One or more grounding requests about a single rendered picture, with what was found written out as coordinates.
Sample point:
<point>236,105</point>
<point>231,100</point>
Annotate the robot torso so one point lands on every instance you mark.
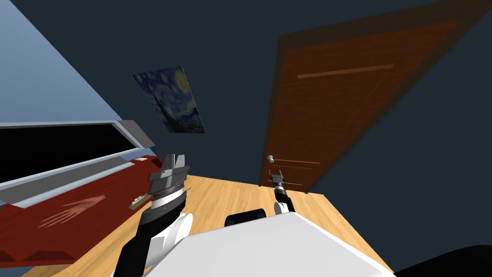
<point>276,250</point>

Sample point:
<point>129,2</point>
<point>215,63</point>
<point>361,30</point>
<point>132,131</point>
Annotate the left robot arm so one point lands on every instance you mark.
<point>153,227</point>

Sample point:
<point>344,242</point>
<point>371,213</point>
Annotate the red wooden desk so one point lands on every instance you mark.
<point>96,227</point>

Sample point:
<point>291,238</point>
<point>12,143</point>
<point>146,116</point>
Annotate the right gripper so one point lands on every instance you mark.
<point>277,181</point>

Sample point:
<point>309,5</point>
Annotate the black window grey frame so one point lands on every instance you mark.
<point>57,154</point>

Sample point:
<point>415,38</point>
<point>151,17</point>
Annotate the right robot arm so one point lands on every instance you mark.
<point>283,200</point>

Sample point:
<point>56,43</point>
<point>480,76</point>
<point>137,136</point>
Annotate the blue starry night painting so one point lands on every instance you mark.
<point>173,100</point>

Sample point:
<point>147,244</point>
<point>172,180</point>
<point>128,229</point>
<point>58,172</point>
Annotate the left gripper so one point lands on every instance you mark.
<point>169,177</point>

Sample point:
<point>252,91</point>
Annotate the white round door knob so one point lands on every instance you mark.
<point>270,158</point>

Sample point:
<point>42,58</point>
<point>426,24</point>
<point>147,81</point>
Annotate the brown wooden door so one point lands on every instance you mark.
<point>326,115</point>

